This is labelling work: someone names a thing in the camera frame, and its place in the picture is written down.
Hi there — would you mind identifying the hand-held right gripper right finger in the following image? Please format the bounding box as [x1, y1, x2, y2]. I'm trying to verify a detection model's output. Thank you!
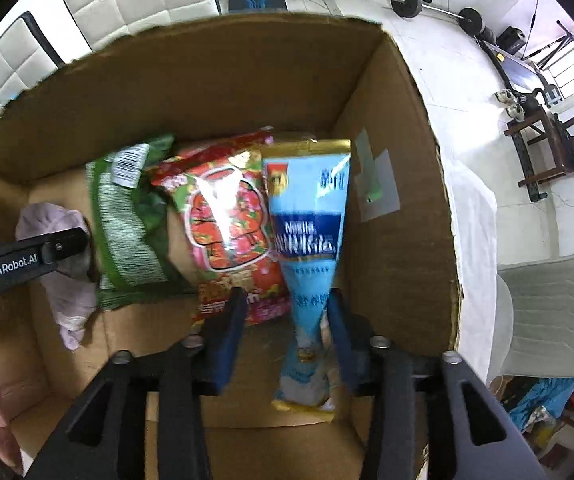
[327, 290, 548, 480]

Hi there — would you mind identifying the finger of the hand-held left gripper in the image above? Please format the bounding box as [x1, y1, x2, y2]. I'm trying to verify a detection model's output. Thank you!
[41, 228, 92, 274]

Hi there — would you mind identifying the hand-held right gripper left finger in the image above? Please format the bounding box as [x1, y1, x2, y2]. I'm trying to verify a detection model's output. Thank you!
[24, 287, 249, 480]

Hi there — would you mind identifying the pale pink cloth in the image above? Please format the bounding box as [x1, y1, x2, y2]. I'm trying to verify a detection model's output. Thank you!
[15, 202, 100, 351]

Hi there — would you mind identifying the blue cone snack packet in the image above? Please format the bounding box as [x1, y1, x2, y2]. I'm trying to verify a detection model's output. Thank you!
[262, 138, 353, 424]

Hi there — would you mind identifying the brown cardboard box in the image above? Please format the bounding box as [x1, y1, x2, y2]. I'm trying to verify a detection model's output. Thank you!
[0, 12, 464, 480]

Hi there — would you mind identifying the green snack packet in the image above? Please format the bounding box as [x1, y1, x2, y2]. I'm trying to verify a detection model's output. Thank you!
[86, 133, 194, 312]

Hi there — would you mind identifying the red snack packet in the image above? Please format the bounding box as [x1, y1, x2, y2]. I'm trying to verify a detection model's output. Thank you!
[149, 127, 294, 329]

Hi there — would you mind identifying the blue cloth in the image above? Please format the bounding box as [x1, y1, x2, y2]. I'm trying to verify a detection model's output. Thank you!
[502, 377, 574, 432]

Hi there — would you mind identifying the grey green chair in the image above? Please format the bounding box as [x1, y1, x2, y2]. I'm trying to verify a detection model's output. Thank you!
[487, 252, 574, 387]

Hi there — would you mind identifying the dark wooden chair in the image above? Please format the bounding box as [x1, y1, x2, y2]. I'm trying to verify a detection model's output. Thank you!
[504, 101, 574, 202]

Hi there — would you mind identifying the black exercise machine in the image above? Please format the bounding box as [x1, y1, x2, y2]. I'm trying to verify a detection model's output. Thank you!
[477, 19, 574, 107]

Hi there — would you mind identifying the black barbell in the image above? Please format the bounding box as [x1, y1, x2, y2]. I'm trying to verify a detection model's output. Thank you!
[389, 0, 486, 37]

